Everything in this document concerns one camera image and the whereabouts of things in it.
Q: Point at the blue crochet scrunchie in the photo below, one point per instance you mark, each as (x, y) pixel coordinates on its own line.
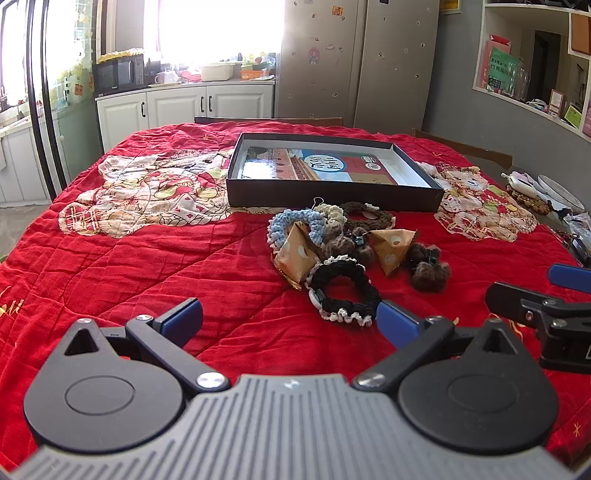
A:
(281, 221)

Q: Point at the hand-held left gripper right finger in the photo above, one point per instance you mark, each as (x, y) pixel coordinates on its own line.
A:
(395, 321)

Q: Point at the white plate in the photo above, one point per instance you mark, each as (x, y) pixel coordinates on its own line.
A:
(561, 194)

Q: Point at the white cabinet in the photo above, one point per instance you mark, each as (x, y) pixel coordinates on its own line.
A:
(175, 108)

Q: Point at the tan triangular packet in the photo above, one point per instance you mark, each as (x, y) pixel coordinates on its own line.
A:
(295, 256)

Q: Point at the brown fuzzy hair clip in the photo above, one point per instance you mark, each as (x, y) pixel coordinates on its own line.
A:
(339, 245)
(429, 274)

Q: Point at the glass jar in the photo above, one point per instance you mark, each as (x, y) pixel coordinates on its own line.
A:
(523, 83)

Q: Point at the black shallow box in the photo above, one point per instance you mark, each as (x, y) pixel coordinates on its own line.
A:
(323, 194)

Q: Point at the cream plastic basin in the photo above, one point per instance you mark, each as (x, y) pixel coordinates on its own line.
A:
(221, 72)

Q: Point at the black sliding door frame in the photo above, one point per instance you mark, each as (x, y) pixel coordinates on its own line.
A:
(41, 92)

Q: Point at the brown crochet scrunchie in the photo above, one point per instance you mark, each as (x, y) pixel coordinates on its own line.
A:
(383, 217)

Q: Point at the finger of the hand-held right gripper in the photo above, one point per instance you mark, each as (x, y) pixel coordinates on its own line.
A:
(505, 300)
(572, 277)

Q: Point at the yellow flowers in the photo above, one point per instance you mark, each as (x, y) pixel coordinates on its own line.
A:
(120, 53)

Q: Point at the brown woven coaster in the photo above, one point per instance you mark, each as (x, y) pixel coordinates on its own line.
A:
(528, 202)

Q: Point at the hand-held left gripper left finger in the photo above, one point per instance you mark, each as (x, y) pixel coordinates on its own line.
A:
(184, 318)

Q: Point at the red printed blanket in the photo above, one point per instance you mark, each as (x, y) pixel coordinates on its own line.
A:
(138, 277)

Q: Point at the white wall shelf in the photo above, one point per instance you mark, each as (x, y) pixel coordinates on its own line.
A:
(526, 16)

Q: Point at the black lace-trimmed scrunchie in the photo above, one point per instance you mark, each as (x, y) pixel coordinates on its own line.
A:
(337, 270)

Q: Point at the green printed box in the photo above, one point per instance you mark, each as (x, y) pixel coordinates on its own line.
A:
(503, 69)

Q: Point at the pink box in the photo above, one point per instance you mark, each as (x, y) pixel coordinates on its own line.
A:
(498, 40)

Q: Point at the white mug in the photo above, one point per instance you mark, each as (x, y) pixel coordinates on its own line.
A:
(164, 77)

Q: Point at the steel refrigerator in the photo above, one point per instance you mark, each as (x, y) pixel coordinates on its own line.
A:
(355, 60)

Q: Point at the striped wooden hair clip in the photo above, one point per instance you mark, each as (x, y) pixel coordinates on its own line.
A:
(392, 249)

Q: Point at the black microwave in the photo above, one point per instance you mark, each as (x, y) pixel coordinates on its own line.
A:
(117, 74)

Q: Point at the cream crochet scrunchie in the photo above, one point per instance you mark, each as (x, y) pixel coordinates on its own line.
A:
(332, 213)

